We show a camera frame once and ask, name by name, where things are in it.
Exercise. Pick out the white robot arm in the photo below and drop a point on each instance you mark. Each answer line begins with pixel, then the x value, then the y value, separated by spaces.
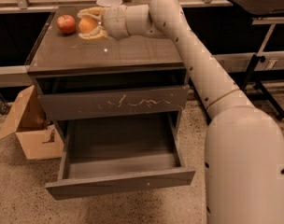
pixel 244 147

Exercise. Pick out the scratched grey top drawer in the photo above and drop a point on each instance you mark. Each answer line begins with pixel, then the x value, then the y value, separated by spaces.
pixel 99 104

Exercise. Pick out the grey drawer cabinet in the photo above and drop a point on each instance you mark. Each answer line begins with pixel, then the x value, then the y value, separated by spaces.
pixel 69 64

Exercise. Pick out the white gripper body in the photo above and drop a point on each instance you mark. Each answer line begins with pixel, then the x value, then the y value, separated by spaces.
pixel 115 21

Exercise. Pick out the red apple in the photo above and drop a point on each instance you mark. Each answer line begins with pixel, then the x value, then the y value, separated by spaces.
pixel 66 24

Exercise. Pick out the open grey middle drawer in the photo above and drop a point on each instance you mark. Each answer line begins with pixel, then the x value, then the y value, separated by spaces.
pixel 119 154

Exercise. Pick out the orange fruit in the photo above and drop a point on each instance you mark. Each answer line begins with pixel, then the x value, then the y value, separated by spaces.
pixel 87 24

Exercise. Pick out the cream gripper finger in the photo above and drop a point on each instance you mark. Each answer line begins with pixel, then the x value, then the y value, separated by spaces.
pixel 96 13
pixel 98 32

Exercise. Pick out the white bowl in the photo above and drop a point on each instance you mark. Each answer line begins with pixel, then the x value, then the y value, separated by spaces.
pixel 108 3

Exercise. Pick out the cardboard box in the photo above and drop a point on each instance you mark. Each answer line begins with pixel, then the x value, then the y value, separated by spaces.
pixel 38 138

